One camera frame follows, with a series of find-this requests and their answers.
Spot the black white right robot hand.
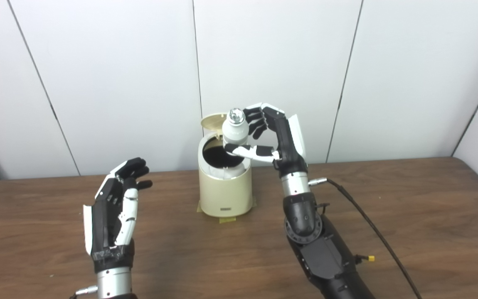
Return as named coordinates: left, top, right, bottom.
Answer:
left=224, top=102, right=308, bottom=178

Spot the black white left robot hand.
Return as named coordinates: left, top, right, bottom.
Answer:
left=83, top=157, right=153, bottom=273

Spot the small white plastic bottle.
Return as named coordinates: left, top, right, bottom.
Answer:
left=221, top=108, right=250, bottom=168

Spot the cream-colored bin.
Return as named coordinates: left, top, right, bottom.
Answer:
left=198, top=132, right=253, bottom=218

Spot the cream round bin lid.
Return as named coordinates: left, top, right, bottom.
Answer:
left=200, top=113, right=228, bottom=135

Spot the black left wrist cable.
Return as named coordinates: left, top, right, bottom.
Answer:
left=69, top=285, right=98, bottom=299

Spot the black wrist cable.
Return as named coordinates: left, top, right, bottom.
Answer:
left=69, top=285, right=98, bottom=299
left=308, top=177, right=423, bottom=299

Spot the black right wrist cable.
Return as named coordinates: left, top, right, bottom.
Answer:
left=308, top=177, right=423, bottom=299

